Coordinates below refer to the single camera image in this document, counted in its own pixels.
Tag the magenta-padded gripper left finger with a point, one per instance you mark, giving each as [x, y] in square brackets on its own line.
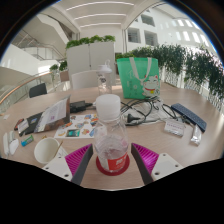
[58, 166]

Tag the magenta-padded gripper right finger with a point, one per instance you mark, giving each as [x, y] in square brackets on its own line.
[165, 165]

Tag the clear red-labelled water bottle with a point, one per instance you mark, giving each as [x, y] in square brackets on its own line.
[111, 146]

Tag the golden stirring spoon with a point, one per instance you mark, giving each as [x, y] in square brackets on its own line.
[58, 148]

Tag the white grid-pattern mug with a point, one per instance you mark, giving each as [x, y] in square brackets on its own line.
[46, 150]

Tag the white sachet packet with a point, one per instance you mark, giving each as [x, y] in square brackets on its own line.
[196, 135]

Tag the colourful sticker sheet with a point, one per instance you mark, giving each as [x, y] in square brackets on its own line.
[78, 126]

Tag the brown-covered open book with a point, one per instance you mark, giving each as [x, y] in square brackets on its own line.
[53, 115]

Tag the black folder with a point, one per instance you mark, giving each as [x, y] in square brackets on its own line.
[33, 120]

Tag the small white box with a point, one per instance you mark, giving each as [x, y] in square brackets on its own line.
[22, 126]

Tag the dark blue keyboard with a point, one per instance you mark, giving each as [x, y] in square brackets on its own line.
[190, 116]

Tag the red and black small case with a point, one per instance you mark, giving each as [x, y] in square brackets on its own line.
[18, 124]

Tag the black power adapter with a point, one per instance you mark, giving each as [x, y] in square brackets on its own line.
[77, 106]

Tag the white paper note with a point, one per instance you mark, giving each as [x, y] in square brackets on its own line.
[6, 116]

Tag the black chair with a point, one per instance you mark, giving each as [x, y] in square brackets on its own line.
[37, 90]

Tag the glass railing with wooden handrail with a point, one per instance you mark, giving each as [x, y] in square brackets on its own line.
[20, 88]

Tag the green tote bag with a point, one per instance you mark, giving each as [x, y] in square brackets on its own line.
[138, 78]

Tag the white chair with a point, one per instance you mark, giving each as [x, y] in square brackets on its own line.
[85, 79]

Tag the brown planter with plant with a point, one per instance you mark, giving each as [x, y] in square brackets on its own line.
[63, 71]

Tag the clear white-lidded shaker bottle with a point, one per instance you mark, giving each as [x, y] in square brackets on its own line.
[104, 81]

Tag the small potted green plant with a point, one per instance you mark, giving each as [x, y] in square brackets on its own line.
[54, 68]

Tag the green plant hedge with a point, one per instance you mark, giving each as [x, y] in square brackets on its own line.
[186, 66]

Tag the white cabinet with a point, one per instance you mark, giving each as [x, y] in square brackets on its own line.
[90, 58]

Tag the green plants atop cabinet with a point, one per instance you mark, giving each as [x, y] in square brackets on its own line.
[90, 40]

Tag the ceiling light strips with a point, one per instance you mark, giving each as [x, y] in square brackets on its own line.
[100, 15]

